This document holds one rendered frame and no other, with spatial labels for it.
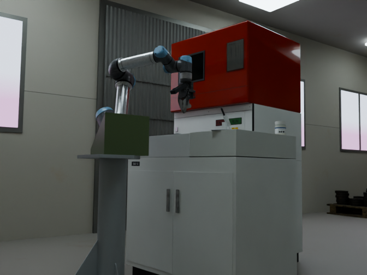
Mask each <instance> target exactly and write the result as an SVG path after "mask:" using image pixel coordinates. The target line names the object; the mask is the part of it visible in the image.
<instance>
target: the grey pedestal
mask: <svg viewBox="0 0 367 275"><path fill-rule="evenodd" d="M77 158H81V159H99V187H98V224H97V241H96V242H95V244H94V245H93V247H92V249H91V250H90V252H89V253H88V255H87V257H86V258H85V259H84V261H83V263H82V264H81V266H80V267H79V269H78V270H77V272H76V274H75V275H125V234H126V190H127V159H140V156H134V155H117V154H87V155H77Z"/></svg>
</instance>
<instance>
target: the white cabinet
mask: <svg viewBox="0 0 367 275"><path fill-rule="evenodd" d="M126 264H127V265H130V266H133V275H297V178H296V159H275V158H251V157H175V158H140V159H129V160H128V183H127V227H126Z"/></svg>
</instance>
